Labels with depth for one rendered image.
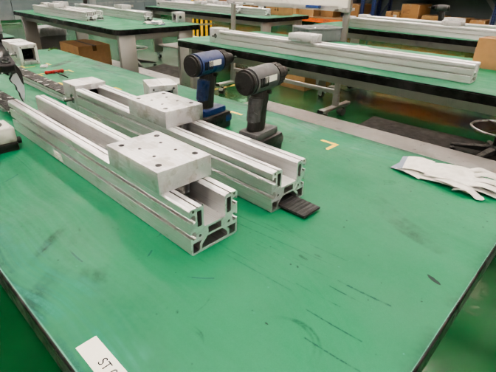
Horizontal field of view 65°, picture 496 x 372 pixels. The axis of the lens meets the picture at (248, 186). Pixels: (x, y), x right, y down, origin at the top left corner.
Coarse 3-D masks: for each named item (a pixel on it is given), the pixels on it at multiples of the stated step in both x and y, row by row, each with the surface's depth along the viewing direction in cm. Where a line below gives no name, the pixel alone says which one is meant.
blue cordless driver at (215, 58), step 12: (192, 60) 101; (204, 60) 102; (216, 60) 105; (228, 60) 110; (192, 72) 102; (204, 72) 104; (204, 84) 107; (204, 96) 108; (204, 108) 109; (216, 108) 111; (204, 120) 108; (216, 120) 112; (228, 120) 116
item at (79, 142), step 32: (32, 128) 99; (64, 128) 88; (96, 128) 90; (64, 160) 90; (96, 160) 77; (128, 192) 71; (192, 192) 69; (224, 192) 64; (160, 224) 66; (192, 224) 60; (224, 224) 65
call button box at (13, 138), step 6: (0, 120) 100; (0, 126) 96; (6, 126) 96; (12, 126) 96; (0, 132) 94; (6, 132) 95; (12, 132) 96; (0, 138) 94; (6, 138) 95; (12, 138) 96; (18, 138) 101; (0, 144) 95; (6, 144) 96; (12, 144) 97; (0, 150) 95; (6, 150) 96; (12, 150) 97
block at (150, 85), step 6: (156, 78) 130; (162, 78) 130; (168, 78) 130; (144, 84) 127; (150, 84) 123; (156, 84) 123; (162, 84) 123; (168, 84) 123; (174, 84) 123; (144, 90) 129; (150, 90) 121; (156, 90) 122; (162, 90) 123; (168, 90) 123; (174, 90) 124
